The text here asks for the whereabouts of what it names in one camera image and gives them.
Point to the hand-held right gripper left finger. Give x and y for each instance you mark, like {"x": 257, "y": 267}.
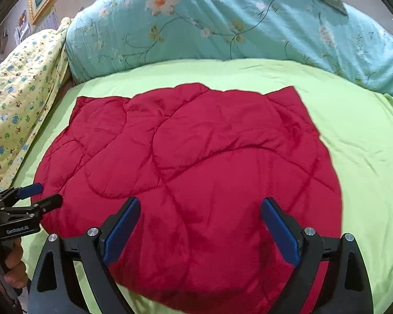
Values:
{"x": 122, "y": 229}

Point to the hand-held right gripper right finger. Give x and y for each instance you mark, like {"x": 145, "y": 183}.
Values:
{"x": 280, "y": 232}

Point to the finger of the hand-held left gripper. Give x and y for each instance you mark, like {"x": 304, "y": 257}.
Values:
{"x": 50, "y": 202}
{"x": 32, "y": 188}

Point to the red quilted jacket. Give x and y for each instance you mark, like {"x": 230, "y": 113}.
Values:
{"x": 199, "y": 153}

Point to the person's left hand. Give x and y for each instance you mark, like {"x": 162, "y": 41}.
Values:
{"x": 14, "y": 258}

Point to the yellow printed blanket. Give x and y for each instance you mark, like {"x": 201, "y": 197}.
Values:
{"x": 19, "y": 88}

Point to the light green bed sheet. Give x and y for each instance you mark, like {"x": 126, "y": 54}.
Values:
{"x": 363, "y": 170}

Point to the teal floral quilt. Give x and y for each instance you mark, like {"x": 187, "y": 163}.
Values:
{"x": 232, "y": 13}

